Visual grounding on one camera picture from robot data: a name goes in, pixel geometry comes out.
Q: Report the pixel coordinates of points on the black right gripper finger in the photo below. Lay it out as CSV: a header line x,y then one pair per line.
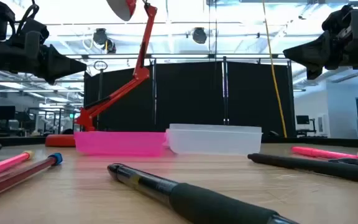
x,y
314,51

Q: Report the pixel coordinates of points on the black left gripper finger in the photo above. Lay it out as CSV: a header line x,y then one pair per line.
x,y
61,65

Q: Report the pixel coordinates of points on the pink highlighter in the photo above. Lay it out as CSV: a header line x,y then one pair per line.
x,y
319,152

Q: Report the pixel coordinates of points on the pink pencil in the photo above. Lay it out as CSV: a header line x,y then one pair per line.
x,y
2,165

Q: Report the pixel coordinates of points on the slim black pen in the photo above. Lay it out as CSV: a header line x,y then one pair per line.
x,y
306,166

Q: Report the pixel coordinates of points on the clear plastic supply box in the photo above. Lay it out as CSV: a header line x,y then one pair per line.
x,y
213,141

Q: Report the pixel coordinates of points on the black ceiling spotlight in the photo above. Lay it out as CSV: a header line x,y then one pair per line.
x,y
100,35
199,35

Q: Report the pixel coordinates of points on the black computer monitor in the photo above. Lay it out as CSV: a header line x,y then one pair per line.
x,y
302,119
4,112

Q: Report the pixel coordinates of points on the red desk lamp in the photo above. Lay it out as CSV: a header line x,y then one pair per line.
x,y
140,73

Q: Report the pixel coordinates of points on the pink perforated plastic lid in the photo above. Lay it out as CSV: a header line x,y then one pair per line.
x,y
120,143

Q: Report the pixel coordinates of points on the black partition screen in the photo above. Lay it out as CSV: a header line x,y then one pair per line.
x,y
191,93

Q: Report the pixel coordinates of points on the black pen with rubber grip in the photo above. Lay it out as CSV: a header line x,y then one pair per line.
x,y
213,205

